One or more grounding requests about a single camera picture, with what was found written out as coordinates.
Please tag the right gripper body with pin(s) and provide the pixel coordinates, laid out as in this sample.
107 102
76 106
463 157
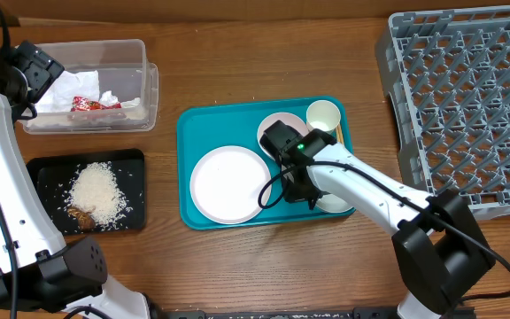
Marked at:
299 189

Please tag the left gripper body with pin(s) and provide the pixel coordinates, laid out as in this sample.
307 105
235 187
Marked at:
40 70

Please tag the large white paper napkin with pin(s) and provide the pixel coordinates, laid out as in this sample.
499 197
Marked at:
59 97

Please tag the grey-green bowl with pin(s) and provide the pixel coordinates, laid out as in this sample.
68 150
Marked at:
331 204

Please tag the red snack wrapper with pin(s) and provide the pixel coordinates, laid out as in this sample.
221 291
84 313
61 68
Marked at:
82 104

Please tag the large white plate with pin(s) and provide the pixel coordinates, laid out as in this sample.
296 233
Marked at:
226 185

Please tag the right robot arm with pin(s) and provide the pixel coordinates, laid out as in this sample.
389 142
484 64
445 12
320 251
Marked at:
441 250

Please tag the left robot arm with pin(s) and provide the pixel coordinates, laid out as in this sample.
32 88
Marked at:
39 270

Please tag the pink bowl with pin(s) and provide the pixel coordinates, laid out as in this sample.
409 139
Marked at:
289 119

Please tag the clear plastic bin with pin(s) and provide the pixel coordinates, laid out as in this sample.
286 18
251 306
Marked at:
123 69

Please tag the wooden chopstick outer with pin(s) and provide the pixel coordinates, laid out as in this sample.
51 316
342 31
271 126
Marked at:
339 134

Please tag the white paper cup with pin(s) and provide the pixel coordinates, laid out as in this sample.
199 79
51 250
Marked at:
323 115

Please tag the black tray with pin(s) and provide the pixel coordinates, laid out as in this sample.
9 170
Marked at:
53 178

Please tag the teal serving tray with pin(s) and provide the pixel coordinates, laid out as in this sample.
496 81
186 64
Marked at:
203 129

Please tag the pile of white rice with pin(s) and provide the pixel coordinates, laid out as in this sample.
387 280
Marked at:
95 190

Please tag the brown food scrap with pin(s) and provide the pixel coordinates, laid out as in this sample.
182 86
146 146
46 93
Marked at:
85 221

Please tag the grey dish rack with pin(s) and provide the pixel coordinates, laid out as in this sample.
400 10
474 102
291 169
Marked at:
446 74

